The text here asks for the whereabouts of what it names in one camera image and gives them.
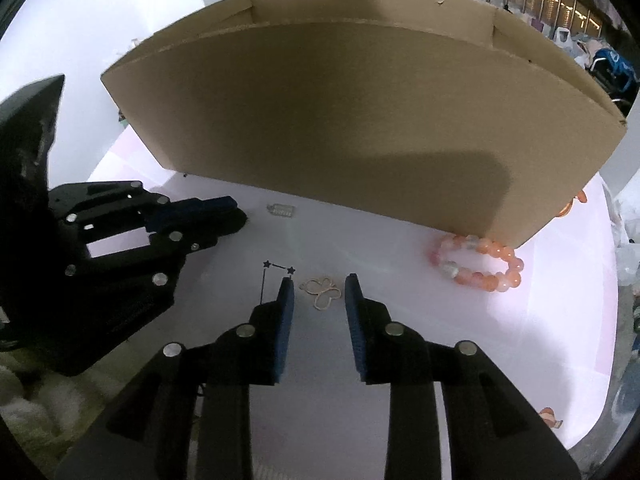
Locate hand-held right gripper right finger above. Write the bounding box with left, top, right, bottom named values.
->
left=345, top=273, right=581, bottom=480

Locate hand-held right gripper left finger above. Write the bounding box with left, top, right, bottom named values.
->
left=52, top=276, right=296, bottom=480

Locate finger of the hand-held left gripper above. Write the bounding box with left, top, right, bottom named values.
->
left=65, top=208, right=248, bottom=286
left=50, top=180, right=239, bottom=233

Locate large brown cardboard box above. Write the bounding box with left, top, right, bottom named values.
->
left=100, top=0, right=628, bottom=251

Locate orange pink bead bracelet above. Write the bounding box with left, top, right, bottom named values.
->
left=429, top=233, right=525, bottom=292

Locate fuzzy white green jacket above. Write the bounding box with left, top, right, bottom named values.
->
left=0, top=350, right=131, bottom=466

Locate blue bag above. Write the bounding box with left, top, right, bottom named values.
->
left=591, top=49, right=638, bottom=93

